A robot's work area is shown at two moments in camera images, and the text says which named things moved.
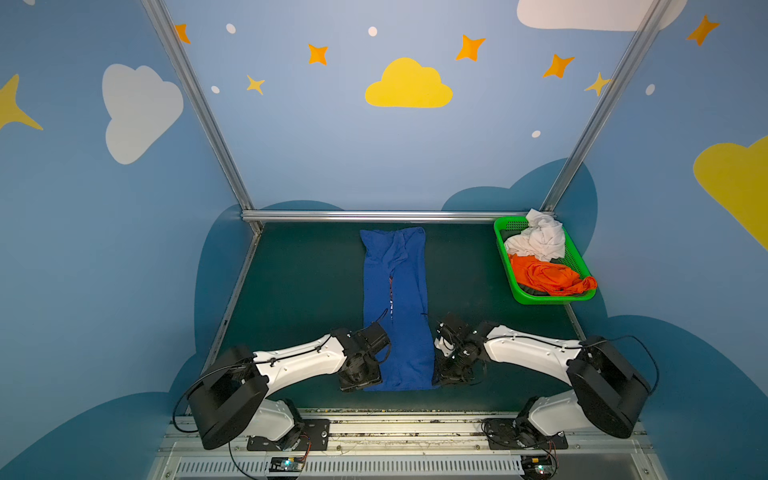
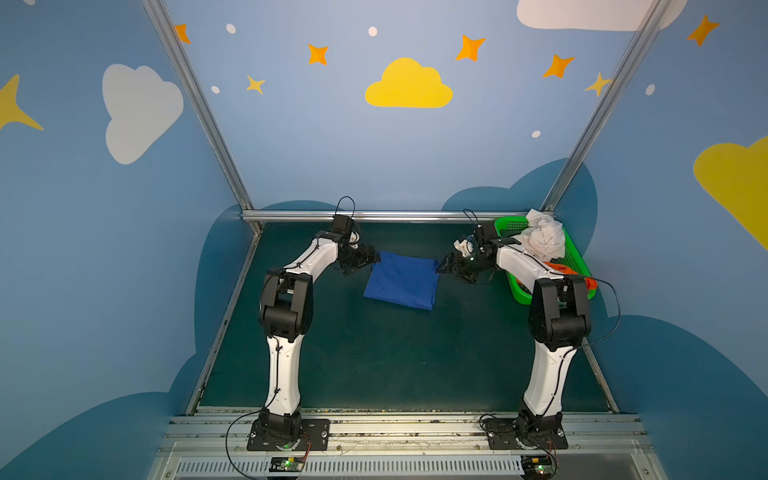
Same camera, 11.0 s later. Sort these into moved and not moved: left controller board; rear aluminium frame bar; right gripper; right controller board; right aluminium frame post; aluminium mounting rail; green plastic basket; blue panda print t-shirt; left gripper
Moved: left gripper; right gripper; blue panda print t-shirt
Not moved: right aluminium frame post; aluminium mounting rail; left controller board; right controller board; green plastic basket; rear aluminium frame bar
